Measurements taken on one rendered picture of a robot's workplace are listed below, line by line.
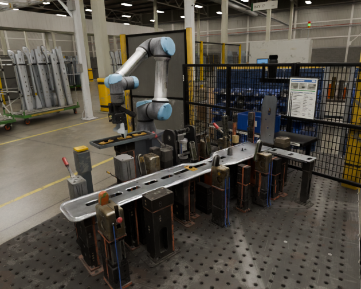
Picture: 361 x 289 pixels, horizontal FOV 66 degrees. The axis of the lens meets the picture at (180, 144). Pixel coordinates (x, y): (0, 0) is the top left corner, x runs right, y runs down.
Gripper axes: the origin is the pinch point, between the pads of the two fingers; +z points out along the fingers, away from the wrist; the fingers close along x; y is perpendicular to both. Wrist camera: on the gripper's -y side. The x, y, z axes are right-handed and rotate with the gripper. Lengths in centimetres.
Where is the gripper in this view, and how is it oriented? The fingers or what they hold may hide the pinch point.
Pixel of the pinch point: (124, 135)
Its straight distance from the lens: 169.7
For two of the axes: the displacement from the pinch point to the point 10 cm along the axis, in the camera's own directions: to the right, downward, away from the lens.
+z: 0.3, 9.5, 3.0
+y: -8.2, 2.0, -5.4
